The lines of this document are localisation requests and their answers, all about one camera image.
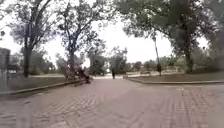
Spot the person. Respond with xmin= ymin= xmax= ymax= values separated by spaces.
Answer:
xmin=110 ymin=67 xmax=117 ymax=80
xmin=77 ymin=66 xmax=92 ymax=84

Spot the red brick path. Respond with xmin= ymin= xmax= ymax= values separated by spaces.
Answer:
xmin=0 ymin=78 xmax=224 ymax=128

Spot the wooden bench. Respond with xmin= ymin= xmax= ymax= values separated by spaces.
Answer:
xmin=64 ymin=69 xmax=88 ymax=86

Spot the pole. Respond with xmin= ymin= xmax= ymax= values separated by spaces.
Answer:
xmin=152 ymin=35 xmax=162 ymax=77

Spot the grass strip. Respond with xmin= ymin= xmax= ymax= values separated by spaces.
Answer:
xmin=128 ymin=70 xmax=224 ymax=84
xmin=0 ymin=75 xmax=81 ymax=94

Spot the row of trees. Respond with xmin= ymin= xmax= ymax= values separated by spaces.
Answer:
xmin=0 ymin=0 xmax=111 ymax=80
xmin=108 ymin=0 xmax=224 ymax=76

